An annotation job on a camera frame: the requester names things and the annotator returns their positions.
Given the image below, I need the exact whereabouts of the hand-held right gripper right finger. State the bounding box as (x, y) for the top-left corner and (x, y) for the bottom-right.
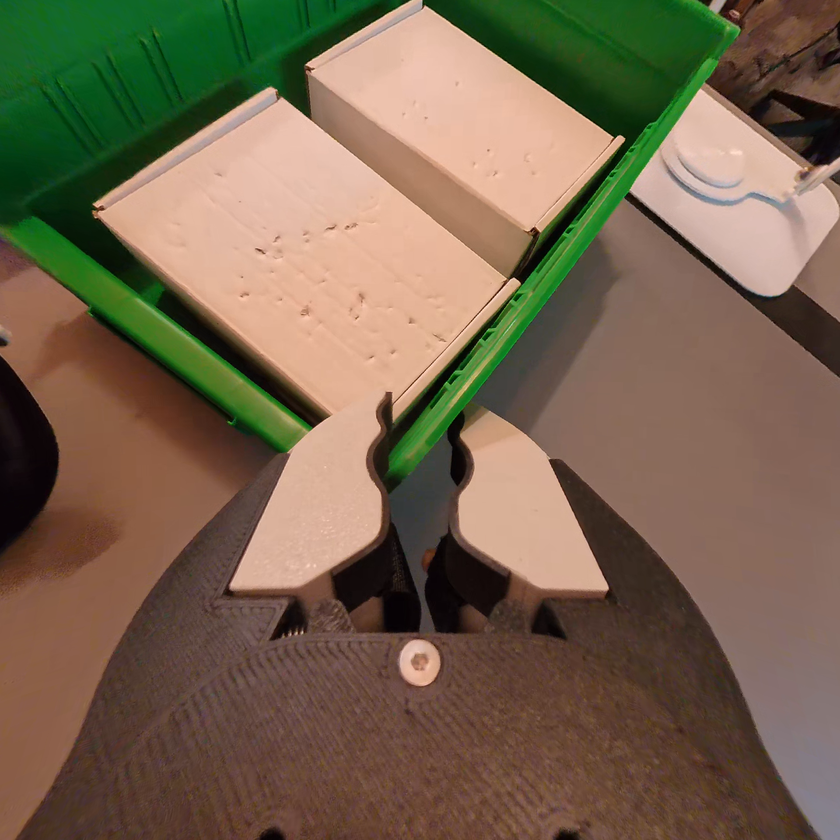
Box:
(448, 406), (613, 618)

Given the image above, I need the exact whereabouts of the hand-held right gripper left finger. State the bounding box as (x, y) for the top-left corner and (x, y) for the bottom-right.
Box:
(228, 392), (395, 618)

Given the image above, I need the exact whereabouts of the white cardboard mailer box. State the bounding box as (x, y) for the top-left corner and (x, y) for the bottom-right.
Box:
(304, 0), (626, 278)
(92, 87), (522, 422)

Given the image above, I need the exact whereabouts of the green plastic bin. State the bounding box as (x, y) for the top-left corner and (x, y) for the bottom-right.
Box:
(0, 0), (742, 490)

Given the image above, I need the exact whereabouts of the grey desk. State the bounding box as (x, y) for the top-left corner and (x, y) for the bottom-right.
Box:
(0, 82), (840, 834)

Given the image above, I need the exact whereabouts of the black wrist rest pad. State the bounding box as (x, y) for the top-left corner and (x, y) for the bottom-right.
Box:
(0, 364), (61, 555)

